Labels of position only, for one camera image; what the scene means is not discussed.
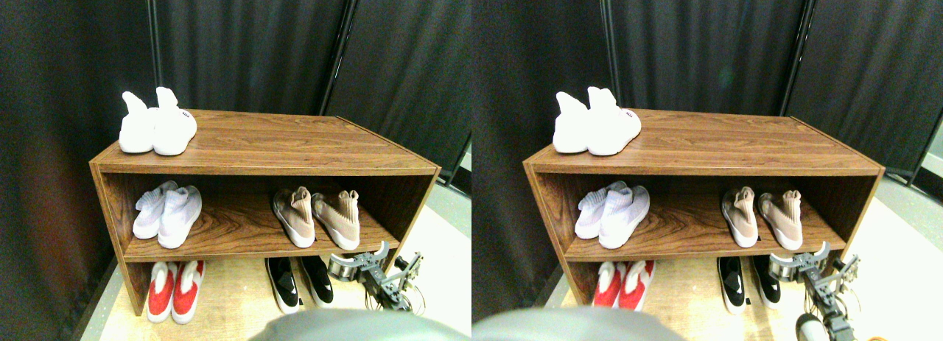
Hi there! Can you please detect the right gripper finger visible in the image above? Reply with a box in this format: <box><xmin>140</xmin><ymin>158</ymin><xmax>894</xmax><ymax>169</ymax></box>
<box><xmin>768</xmin><ymin>253</ymin><xmax>818</xmax><ymax>284</ymax></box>
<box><xmin>328</xmin><ymin>253</ymin><xmax>379</xmax><ymax>283</ymax></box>
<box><xmin>365</xmin><ymin>241</ymin><xmax>390</xmax><ymax>271</ymax></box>
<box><xmin>805</xmin><ymin>242</ymin><xmax>831</xmax><ymax>273</ymax></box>

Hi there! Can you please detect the curtain stand pole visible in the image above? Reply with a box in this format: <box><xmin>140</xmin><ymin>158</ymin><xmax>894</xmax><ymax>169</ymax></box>
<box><xmin>598</xmin><ymin>0</ymin><xmax>621</xmax><ymax>108</ymax></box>
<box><xmin>319</xmin><ymin>0</ymin><xmax>362</xmax><ymax>116</ymax></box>
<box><xmin>436</xmin><ymin>127</ymin><xmax>472</xmax><ymax>192</ymax></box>
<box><xmin>779</xmin><ymin>0</ymin><xmax>821</xmax><ymax>116</ymax></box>
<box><xmin>883</xmin><ymin>105</ymin><xmax>943</xmax><ymax>192</ymax></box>

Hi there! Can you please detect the red shoe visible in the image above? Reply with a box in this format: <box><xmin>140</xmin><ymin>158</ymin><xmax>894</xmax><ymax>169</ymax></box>
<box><xmin>617</xmin><ymin>260</ymin><xmax>656</xmax><ymax>312</ymax></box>
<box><xmin>171</xmin><ymin>260</ymin><xmax>206</xmax><ymax>326</ymax></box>
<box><xmin>147</xmin><ymin>261</ymin><xmax>180</xmax><ymax>324</ymax></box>
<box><xmin>593</xmin><ymin>261</ymin><xmax>627</xmax><ymax>309</ymax></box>

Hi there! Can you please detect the white shoe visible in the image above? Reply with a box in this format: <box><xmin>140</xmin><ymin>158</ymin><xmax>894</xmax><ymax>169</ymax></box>
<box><xmin>586</xmin><ymin>87</ymin><xmax>642</xmax><ymax>157</ymax></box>
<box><xmin>153</xmin><ymin>87</ymin><xmax>198</xmax><ymax>157</ymax></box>
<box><xmin>119</xmin><ymin>91</ymin><xmax>158</xmax><ymax>154</ymax></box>
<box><xmin>553</xmin><ymin>91</ymin><xmax>592</xmax><ymax>154</ymax></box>

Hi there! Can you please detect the pale lilac shoe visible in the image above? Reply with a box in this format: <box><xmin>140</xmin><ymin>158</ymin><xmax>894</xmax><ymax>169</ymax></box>
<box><xmin>575</xmin><ymin>180</ymin><xmax>628</xmax><ymax>240</ymax></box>
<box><xmin>133</xmin><ymin>180</ymin><xmax>179</xmax><ymax>240</ymax></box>
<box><xmin>158</xmin><ymin>185</ymin><xmax>203</xmax><ymax>250</ymax></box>
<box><xmin>598</xmin><ymin>185</ymin><xmax>651</xmax><ymax>250</ymax></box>

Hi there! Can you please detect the brown shoe rack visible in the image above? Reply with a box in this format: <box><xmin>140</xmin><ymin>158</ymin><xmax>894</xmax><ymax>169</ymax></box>
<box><xmin>89</xmin><ymin>109</ymin><xmax>442</xmax><ymax>317</ymax></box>
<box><xmin>522</xmin><ymin>109</ymin><xmax>886</xmax><ymax>307</ymax></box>

